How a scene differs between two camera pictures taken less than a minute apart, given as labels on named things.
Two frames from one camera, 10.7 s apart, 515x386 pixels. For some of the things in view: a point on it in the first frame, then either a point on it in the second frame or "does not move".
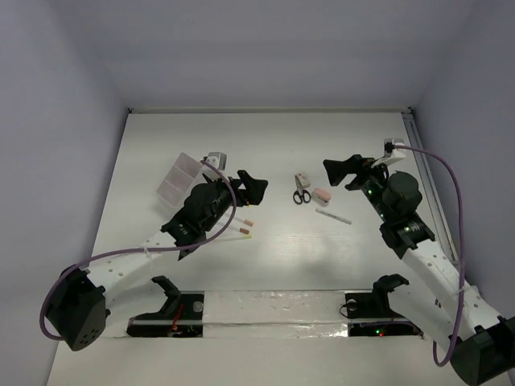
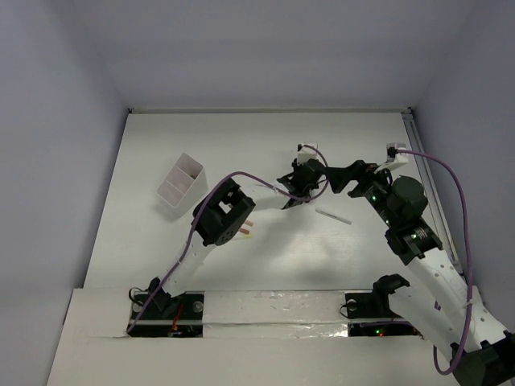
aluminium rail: (414, 140) does not move
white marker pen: (333, 216) does not move
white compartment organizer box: (179, 181) does not move
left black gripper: (238, 193) to (300, 183)
